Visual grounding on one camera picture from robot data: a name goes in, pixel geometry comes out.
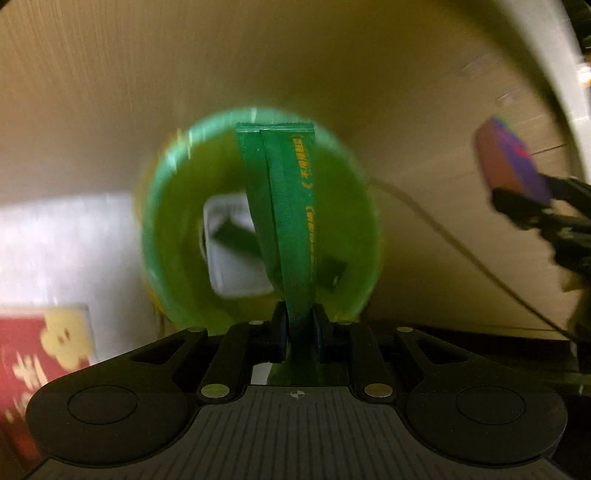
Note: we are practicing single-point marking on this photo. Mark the purple snack packet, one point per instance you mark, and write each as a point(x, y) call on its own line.
point(512, 161)

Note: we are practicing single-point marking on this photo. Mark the red printed box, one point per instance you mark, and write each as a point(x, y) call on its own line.
point(32, 369)

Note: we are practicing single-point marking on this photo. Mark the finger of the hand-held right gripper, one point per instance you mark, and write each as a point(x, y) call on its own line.
point(521, 207)
point(568, 189)

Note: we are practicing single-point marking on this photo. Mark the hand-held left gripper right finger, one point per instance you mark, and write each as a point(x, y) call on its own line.
point(322, 337)

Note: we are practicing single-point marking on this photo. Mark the green trash bin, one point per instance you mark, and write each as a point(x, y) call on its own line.
point(175, 230)

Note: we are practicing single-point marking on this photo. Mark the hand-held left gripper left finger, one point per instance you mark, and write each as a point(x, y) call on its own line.
point(278, 337)

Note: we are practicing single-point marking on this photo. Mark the green sachet packet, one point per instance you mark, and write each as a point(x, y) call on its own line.
point(286, 207)
point(235, 237)

